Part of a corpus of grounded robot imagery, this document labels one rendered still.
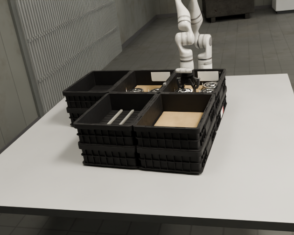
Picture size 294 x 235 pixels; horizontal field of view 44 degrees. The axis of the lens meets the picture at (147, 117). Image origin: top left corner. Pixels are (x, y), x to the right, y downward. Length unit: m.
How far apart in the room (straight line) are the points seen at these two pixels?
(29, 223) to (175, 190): 1.46
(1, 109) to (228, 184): 2.66
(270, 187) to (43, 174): 1.04
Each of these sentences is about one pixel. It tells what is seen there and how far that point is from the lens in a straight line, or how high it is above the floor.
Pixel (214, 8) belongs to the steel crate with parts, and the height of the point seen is 0.31.
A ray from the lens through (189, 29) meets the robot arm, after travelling 2.02.
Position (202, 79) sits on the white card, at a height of 0.87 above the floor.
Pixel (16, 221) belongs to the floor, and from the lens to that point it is 2.85.
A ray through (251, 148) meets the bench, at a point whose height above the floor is 0.70.
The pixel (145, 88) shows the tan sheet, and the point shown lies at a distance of 2.34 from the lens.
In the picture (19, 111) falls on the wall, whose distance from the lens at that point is 4.02.
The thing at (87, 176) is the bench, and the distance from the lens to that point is 1.75.
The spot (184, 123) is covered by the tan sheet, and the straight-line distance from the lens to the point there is 1.81.
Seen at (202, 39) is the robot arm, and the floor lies 1.07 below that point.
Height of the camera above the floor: 1.61
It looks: 24 degrees down
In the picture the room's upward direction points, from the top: 8 degrees counter-clockwise
